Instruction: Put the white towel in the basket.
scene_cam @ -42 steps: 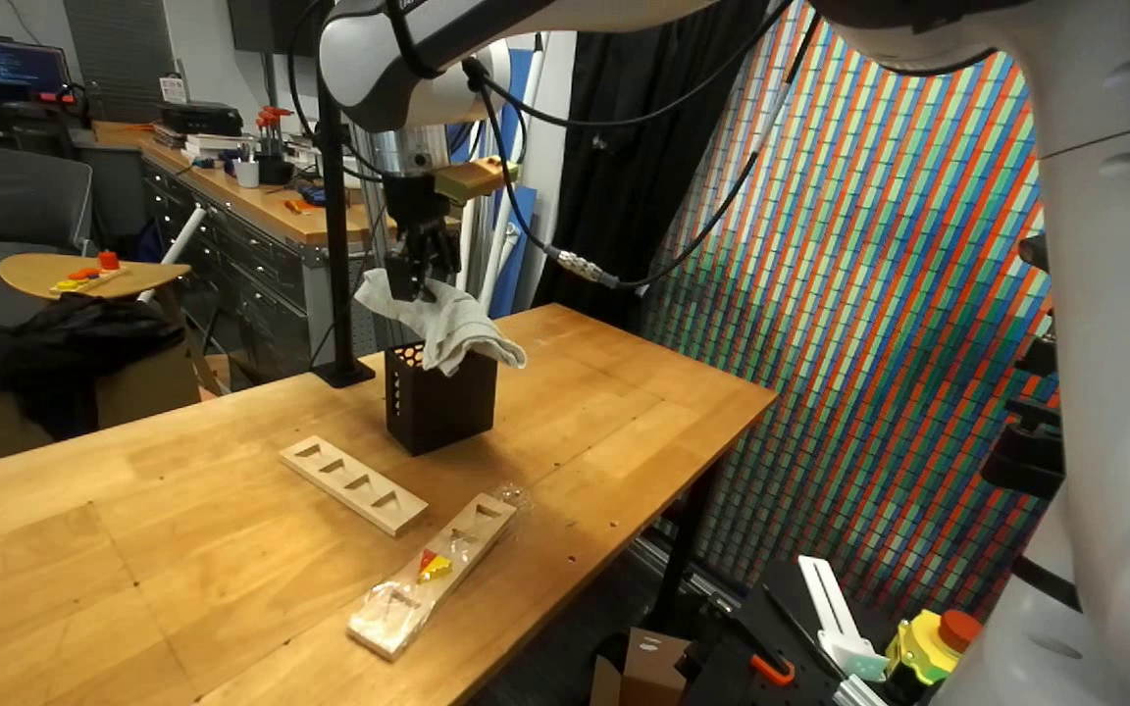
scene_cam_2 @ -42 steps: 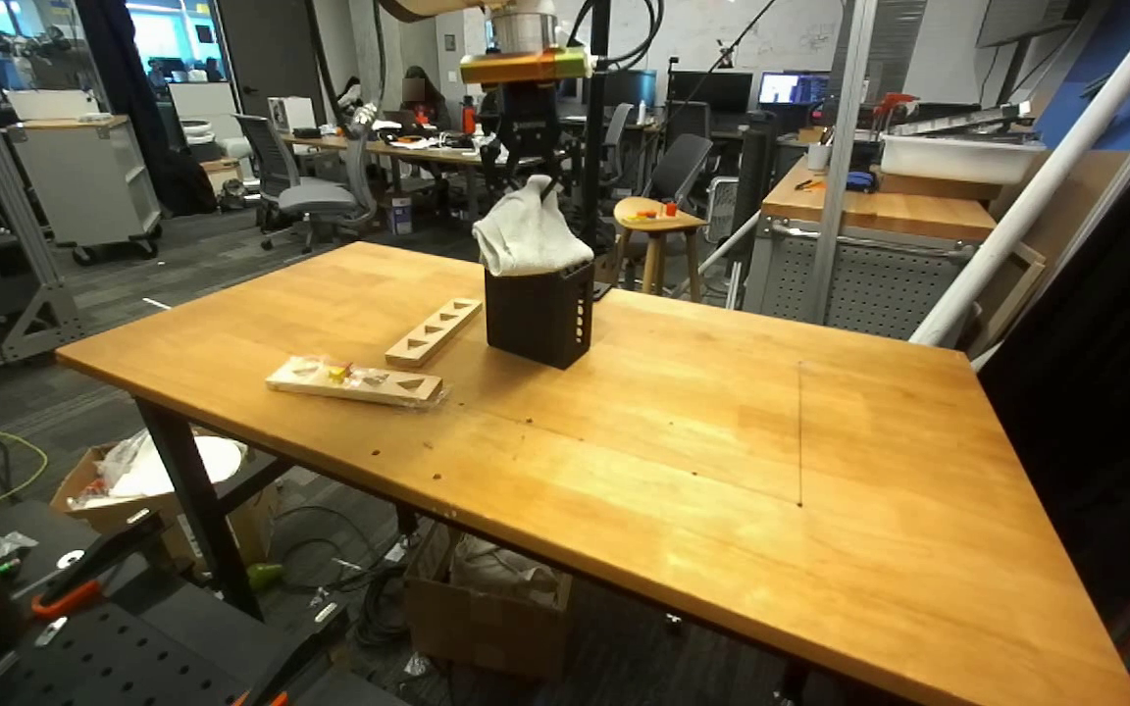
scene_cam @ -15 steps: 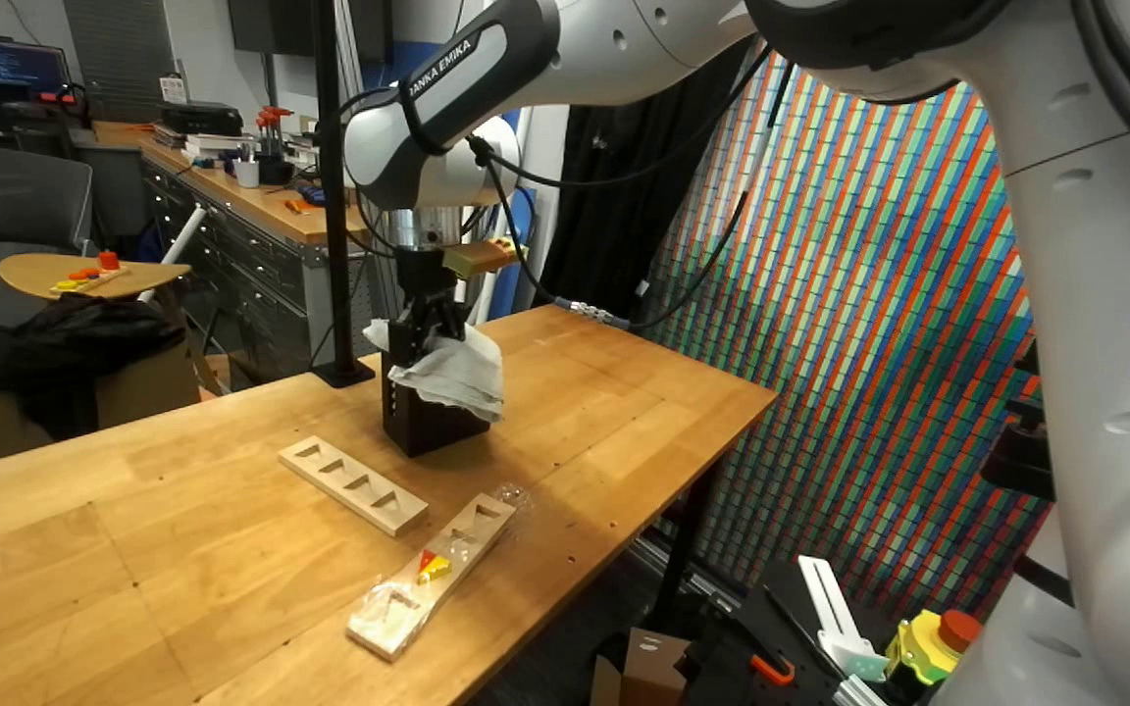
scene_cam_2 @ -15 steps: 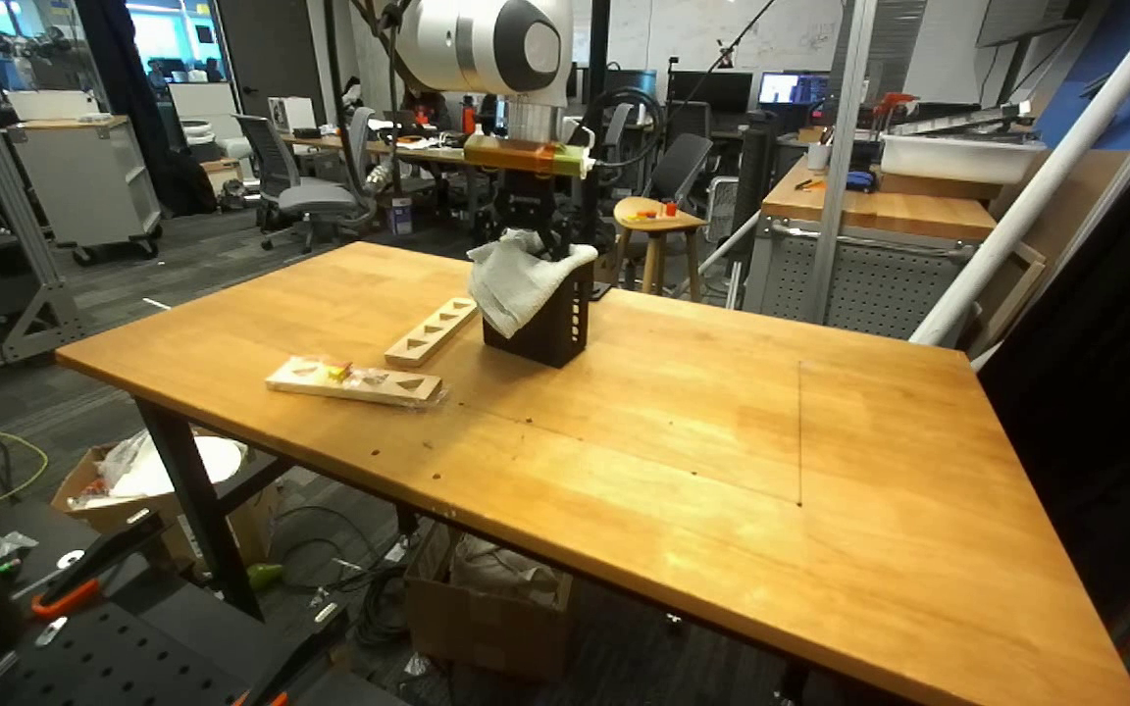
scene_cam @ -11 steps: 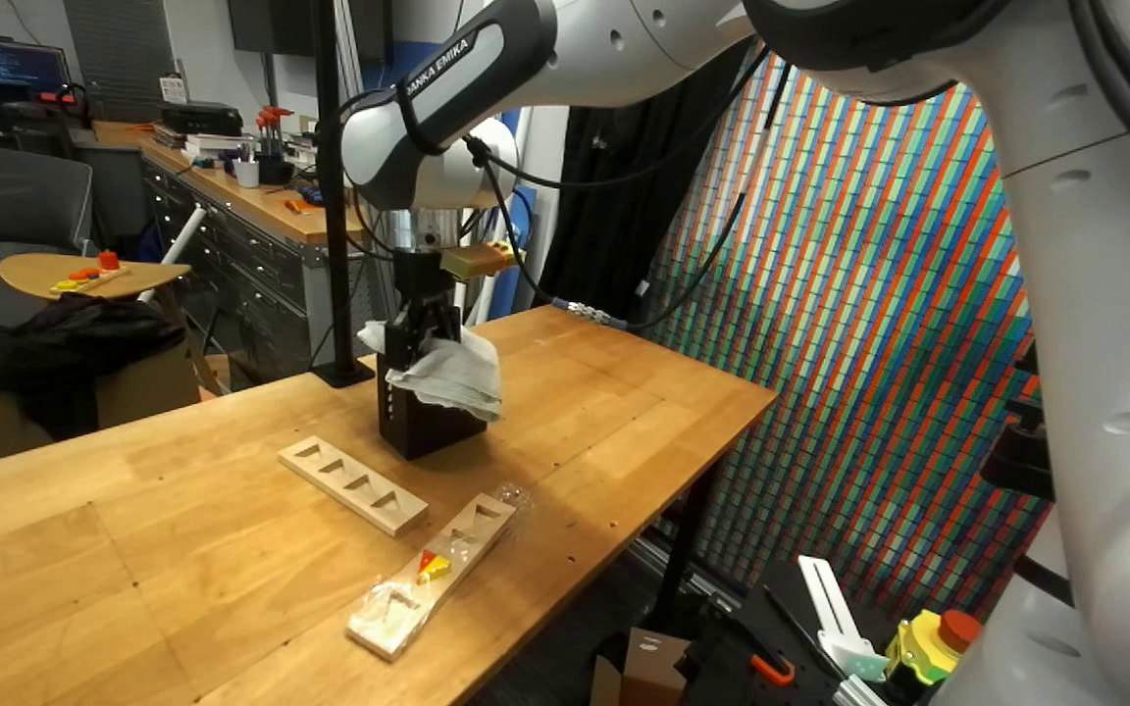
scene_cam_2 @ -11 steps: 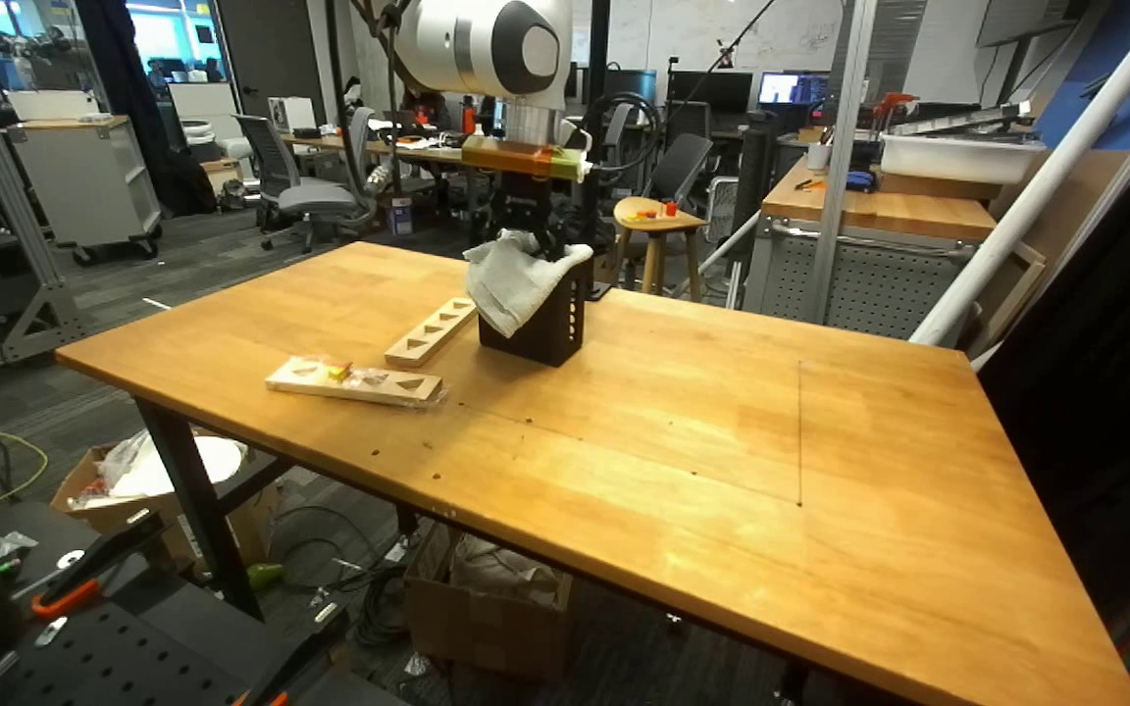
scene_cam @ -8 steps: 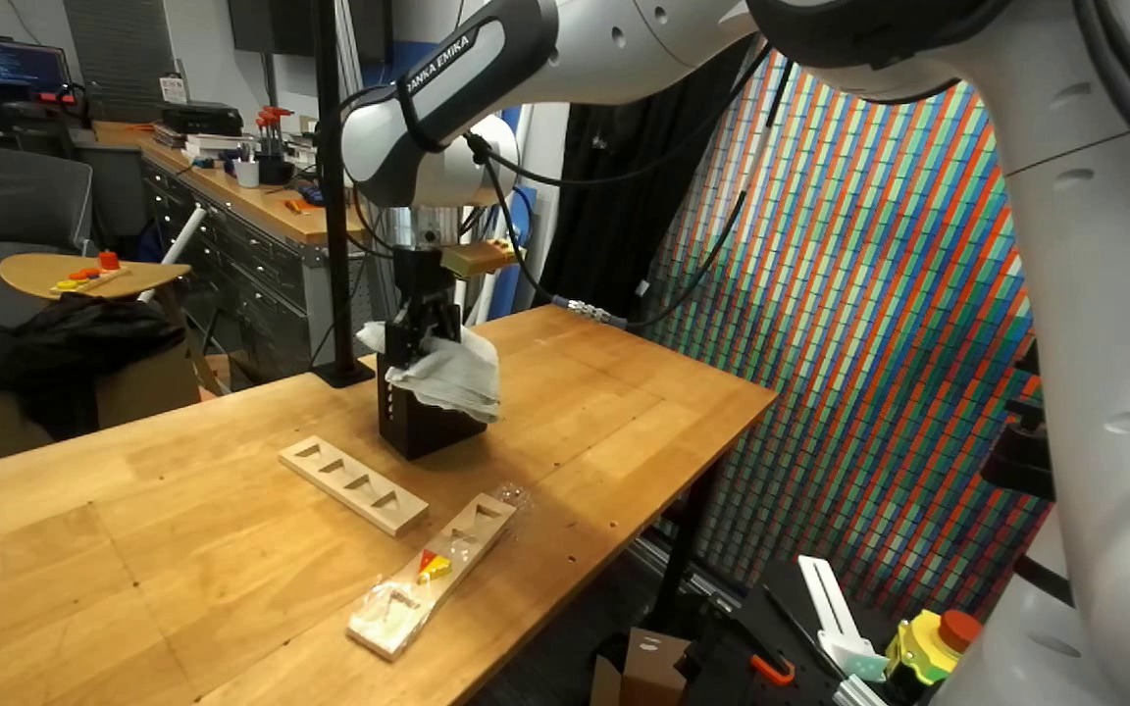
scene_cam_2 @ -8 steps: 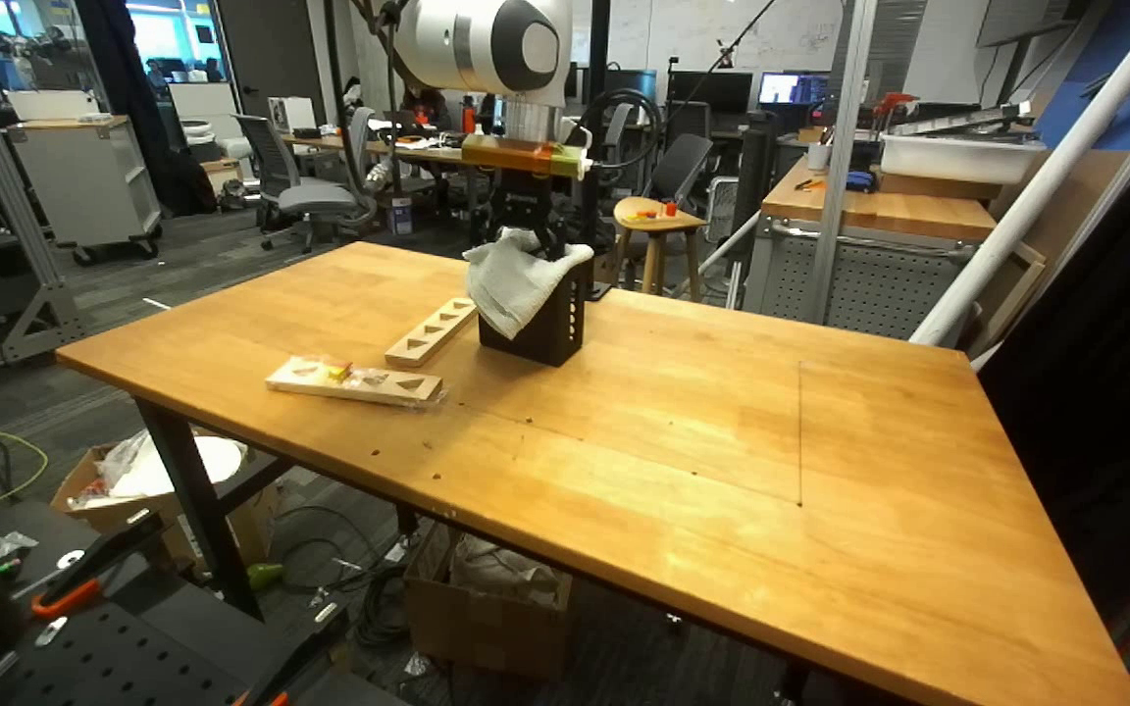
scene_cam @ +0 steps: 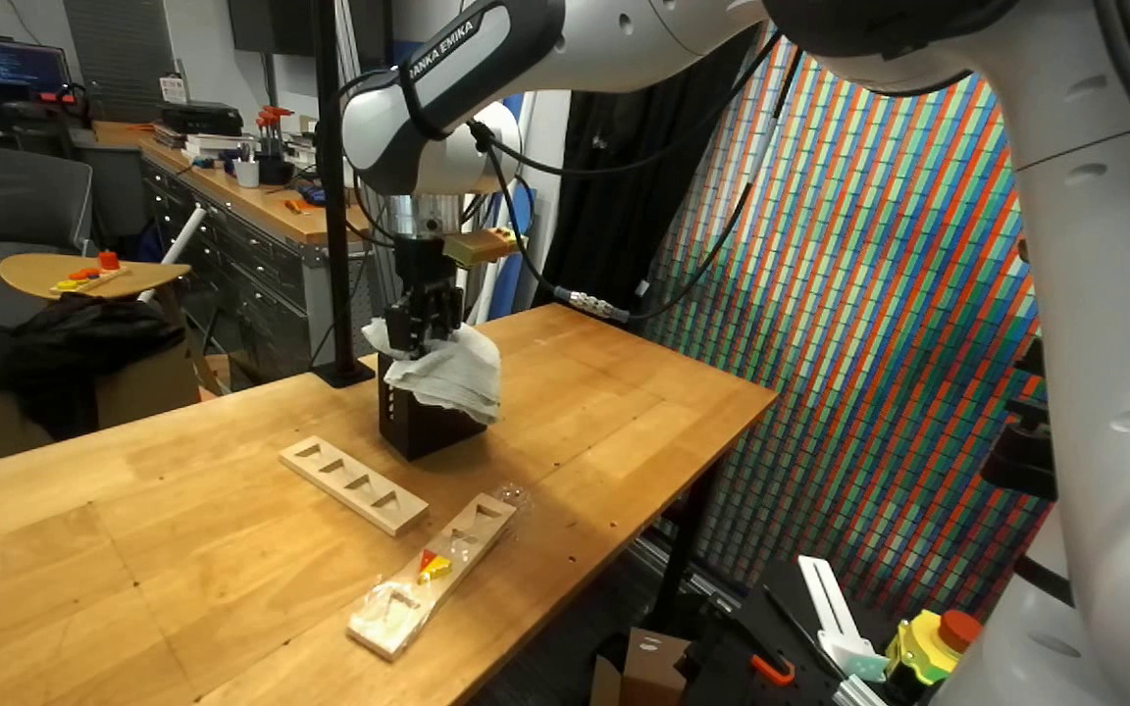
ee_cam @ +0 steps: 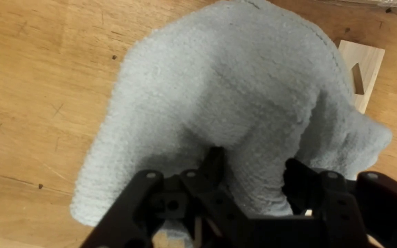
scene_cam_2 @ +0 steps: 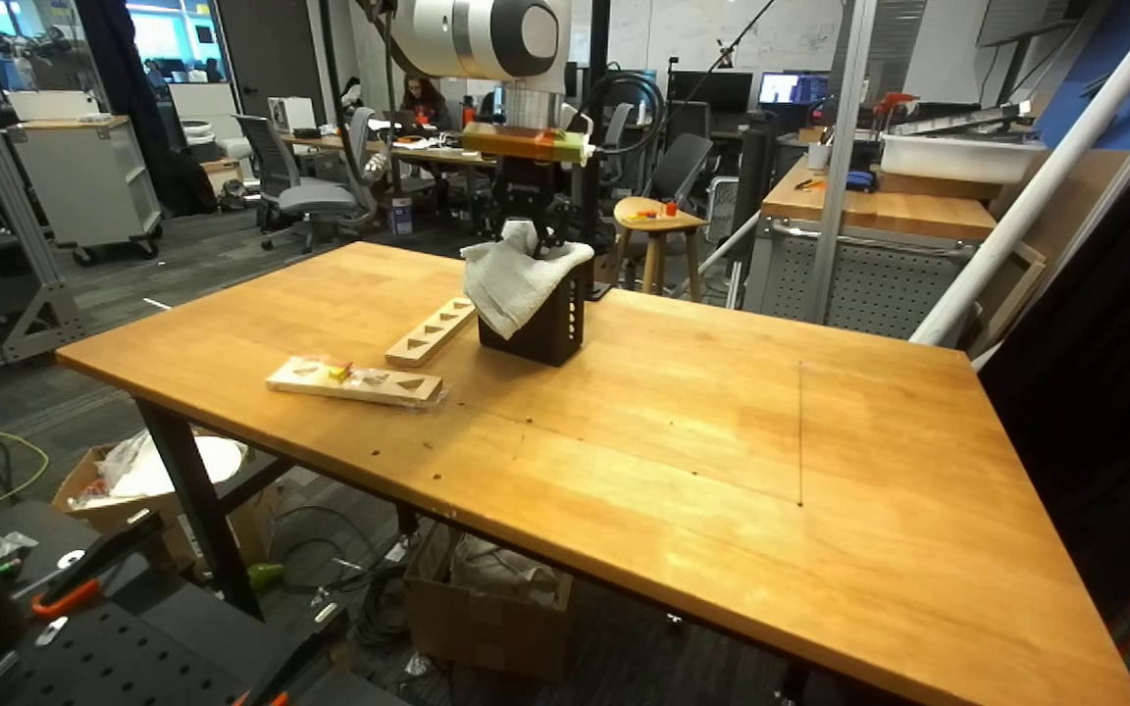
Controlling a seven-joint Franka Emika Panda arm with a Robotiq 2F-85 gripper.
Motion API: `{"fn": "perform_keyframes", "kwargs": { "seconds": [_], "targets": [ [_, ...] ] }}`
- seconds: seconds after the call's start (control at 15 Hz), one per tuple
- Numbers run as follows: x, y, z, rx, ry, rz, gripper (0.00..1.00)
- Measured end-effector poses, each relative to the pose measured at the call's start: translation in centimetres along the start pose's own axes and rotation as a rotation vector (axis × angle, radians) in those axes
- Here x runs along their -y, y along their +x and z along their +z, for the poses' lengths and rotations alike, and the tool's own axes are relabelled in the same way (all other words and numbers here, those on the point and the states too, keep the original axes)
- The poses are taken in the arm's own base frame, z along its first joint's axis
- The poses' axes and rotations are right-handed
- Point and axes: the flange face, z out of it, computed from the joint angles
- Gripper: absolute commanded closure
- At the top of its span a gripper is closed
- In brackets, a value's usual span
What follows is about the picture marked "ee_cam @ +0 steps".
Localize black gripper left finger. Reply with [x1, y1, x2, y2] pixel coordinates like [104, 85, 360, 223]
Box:
[81, 146, 252, 248]

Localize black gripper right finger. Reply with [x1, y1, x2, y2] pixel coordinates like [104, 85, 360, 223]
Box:
[283, 157, 397, 248]

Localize white towel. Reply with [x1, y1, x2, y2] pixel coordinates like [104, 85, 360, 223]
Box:
[70, 0, 395, 228]

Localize wooden slotted board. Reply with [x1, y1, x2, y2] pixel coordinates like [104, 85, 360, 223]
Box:
[337, 38, 387, 114]

